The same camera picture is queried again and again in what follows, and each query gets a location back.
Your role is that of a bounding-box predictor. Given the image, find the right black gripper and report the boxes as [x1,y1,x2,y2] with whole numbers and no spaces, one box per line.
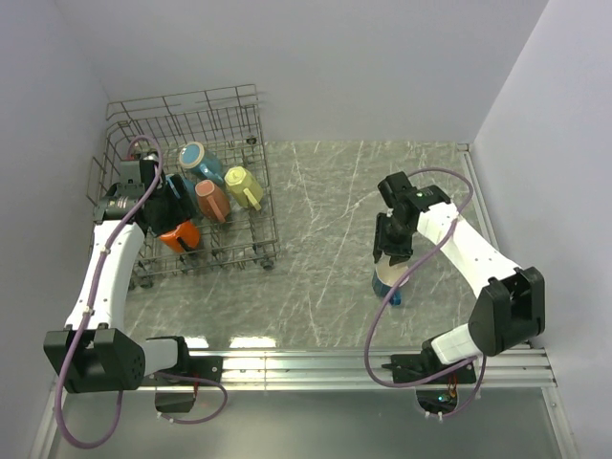
[372,212,414,267]

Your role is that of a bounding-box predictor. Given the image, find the blue patterned mug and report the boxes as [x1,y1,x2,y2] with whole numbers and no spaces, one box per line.
[166,174,198,218]

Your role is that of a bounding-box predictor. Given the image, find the dark blue white-inside mug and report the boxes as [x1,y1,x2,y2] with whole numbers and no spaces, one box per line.
[372,258,408,298]

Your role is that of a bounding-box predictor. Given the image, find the orange enamel mug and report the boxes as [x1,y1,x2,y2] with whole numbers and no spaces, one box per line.
[159,220,201,253]

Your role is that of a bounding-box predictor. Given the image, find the salmon pink mug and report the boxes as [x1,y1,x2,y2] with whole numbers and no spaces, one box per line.
[195,180,231,223]

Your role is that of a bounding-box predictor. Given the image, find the light blue yellow-inside mug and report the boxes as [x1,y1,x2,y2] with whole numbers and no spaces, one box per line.
[178,142,225,186]

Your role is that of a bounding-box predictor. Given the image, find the pale yellow mug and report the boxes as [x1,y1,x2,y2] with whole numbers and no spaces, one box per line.
[224,166,264,210]

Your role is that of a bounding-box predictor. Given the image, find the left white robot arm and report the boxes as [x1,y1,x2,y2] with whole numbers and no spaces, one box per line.
[43,153,193,393]

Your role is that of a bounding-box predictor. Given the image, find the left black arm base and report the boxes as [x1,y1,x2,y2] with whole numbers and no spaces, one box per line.
[142,355,224,386]

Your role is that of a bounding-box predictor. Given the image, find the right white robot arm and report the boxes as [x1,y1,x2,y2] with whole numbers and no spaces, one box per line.
[372,172,545,387]

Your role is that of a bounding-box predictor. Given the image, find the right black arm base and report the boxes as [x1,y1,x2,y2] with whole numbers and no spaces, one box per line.
[381,354,477,385]

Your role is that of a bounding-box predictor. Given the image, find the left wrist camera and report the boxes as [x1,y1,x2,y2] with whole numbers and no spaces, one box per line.
[126,147,159,164]

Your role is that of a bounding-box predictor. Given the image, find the grey wire dish rack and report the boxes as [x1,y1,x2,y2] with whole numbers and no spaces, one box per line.
[85,83,279,288]

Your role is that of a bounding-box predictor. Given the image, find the aluminium mounting rail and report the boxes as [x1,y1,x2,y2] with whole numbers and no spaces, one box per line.
[190,345,557,391]

